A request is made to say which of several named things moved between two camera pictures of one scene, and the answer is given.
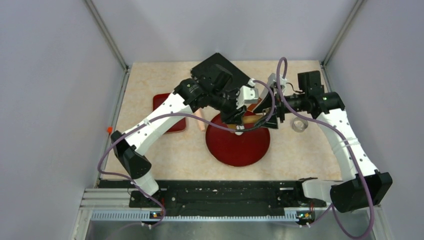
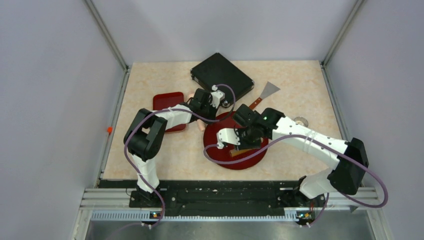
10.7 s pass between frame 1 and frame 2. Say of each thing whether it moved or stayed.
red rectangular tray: stayed
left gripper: moved
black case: stayed
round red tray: stayed
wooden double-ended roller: moved
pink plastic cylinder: stayed
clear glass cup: stayed
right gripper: moved
